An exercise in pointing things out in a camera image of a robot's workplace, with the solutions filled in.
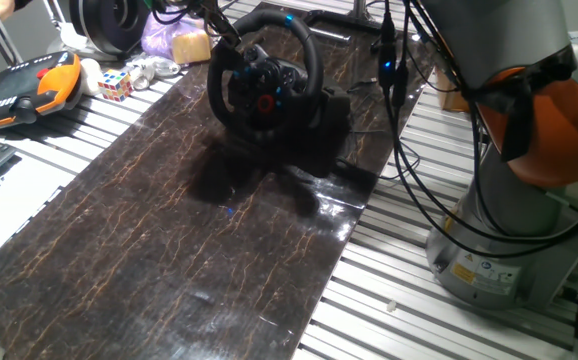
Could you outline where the black racing steering wheel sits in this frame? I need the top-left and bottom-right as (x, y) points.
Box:
(206, 8), (326, 147)

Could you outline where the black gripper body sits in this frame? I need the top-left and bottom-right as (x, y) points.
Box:
(188, 0), (223, 21)

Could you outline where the purple plastic bag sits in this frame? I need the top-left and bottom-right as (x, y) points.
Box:
(141, 7), (210, 61)

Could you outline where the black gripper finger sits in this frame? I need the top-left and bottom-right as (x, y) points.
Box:
(207, 10), (243, 49)

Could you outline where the clear plastic wrapper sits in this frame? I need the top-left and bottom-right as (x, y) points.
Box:
(123, 52), (181, 91)

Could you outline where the open brown cardboard box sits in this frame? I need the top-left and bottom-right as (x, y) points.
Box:
(436, 69), (470, 114)

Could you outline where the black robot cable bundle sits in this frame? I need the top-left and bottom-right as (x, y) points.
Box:
(376, 0), (578, 259)

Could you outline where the black steering wheel base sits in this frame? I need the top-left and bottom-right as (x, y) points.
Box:
(228, 84), (355, 181)

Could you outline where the white rounded object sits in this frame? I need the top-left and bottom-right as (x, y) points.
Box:
(79, 58), (103, 97)

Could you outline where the tall aluminium frame post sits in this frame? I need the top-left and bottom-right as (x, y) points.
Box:
(349, 0), (371, 20)

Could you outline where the orange black teach pendant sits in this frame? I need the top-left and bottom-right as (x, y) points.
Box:
(0, 49), (83, 132)

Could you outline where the dark brown marble mat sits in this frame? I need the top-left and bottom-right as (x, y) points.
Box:
(0, 2), (438, 360)

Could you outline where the white paper sheet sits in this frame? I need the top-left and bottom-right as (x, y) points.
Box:
(0, 154), (78, 276)

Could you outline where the colourful puzzle cube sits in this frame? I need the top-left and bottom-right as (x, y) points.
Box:
(97, 68), (135, 103)

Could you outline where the yellow sponge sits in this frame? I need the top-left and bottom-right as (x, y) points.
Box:
(171, 29), (213, 65)

